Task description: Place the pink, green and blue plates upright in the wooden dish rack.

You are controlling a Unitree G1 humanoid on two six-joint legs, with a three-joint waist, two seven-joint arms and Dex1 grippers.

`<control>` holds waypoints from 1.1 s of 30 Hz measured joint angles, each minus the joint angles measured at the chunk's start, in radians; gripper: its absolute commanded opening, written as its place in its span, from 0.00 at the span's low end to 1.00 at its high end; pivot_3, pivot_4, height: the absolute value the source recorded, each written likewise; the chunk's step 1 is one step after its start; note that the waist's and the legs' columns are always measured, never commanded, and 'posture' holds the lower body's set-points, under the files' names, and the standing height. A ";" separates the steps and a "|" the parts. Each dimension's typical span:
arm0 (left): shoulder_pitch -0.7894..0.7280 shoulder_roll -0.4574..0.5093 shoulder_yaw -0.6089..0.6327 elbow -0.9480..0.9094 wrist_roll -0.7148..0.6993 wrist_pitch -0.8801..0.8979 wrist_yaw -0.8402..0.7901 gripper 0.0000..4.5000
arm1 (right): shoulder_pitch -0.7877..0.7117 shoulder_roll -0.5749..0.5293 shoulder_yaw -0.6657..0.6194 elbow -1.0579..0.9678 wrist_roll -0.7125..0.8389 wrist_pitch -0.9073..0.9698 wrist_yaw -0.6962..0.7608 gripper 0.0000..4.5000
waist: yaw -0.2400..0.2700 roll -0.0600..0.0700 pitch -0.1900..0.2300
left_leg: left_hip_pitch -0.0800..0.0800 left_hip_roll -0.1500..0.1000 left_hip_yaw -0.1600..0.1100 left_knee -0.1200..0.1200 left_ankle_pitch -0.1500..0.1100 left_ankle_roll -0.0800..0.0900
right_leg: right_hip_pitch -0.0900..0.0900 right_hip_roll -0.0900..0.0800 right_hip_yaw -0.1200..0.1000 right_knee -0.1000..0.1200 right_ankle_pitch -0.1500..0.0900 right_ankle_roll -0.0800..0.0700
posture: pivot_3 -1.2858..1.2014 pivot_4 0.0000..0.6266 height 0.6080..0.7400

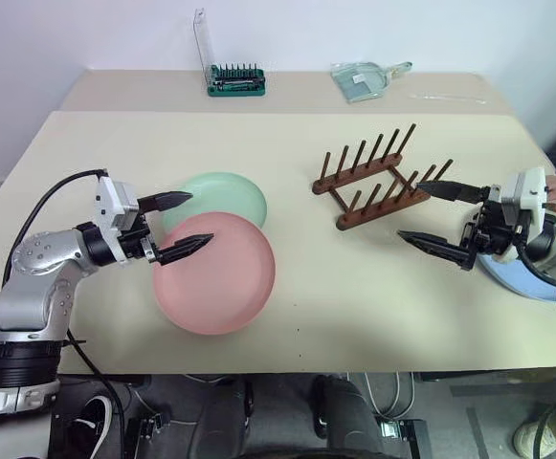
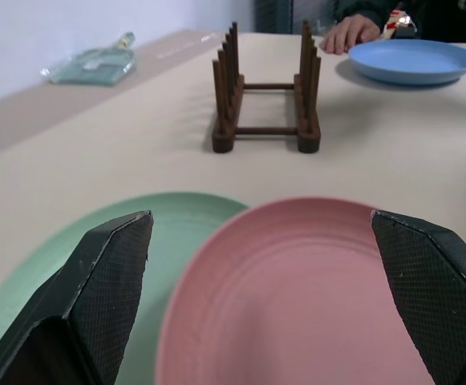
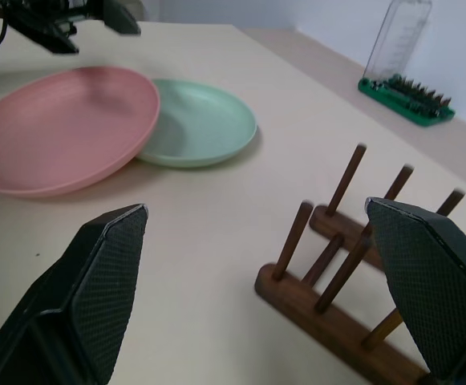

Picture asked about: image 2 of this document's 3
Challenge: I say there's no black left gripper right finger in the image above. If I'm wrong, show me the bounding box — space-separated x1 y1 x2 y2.
370 209 466 385

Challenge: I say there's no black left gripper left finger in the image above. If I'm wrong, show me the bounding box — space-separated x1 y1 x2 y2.
0 210 155 385

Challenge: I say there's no green plastic plate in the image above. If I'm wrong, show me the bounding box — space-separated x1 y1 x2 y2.
0 191 252 385

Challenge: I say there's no pink red plastic plate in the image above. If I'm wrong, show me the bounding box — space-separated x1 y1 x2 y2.
155 196 438 385

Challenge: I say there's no blue plastic plate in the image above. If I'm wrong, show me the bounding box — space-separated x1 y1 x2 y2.
347 38 466 87

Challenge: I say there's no brown wooden dish rack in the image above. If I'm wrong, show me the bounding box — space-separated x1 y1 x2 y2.
211 20 322 155

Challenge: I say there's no person's bare hand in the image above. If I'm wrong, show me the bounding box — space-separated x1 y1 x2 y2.
319 14 382 55

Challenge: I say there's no red white patterned item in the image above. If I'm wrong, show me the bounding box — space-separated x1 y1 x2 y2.
380 2 418 41

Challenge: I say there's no blue grey chair back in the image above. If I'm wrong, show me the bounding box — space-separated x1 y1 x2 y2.
254 0 296 35

